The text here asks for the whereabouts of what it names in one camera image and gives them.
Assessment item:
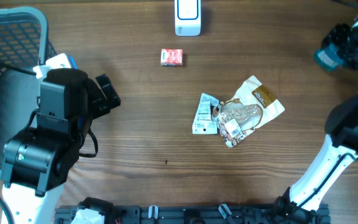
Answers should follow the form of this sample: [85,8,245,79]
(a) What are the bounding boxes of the blue mouthwash bottle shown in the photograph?
[313,44,344,72]

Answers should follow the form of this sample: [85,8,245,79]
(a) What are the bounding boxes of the small red packet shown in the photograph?
[160,49,183,67]

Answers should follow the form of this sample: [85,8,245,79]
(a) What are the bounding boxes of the clear bag with printed card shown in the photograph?
[192,93,219,134]

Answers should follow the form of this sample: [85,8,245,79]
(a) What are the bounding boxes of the white box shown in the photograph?
[212,76,285,147]

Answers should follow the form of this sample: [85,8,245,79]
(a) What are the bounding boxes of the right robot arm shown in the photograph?
[269,92,358,223]

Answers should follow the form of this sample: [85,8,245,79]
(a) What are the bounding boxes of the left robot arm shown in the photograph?
[1,68,121,223]

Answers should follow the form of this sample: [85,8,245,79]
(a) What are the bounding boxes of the white barcode scanner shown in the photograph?
[174,0,201,37]

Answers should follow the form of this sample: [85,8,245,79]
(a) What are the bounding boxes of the grey plastic mesh basket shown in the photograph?
[0,6,57,173]

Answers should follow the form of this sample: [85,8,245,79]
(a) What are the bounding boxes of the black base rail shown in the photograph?
[53,204,331,224]

